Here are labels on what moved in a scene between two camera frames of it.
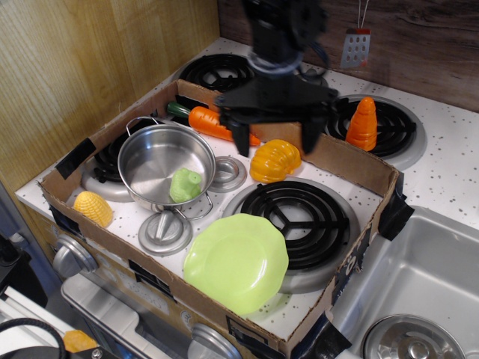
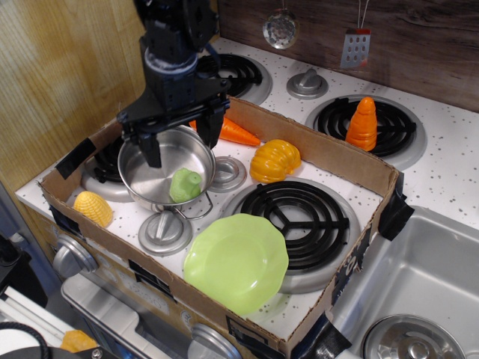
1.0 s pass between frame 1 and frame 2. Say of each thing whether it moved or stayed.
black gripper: moved
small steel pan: stayed
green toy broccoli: stayed
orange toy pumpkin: stayed
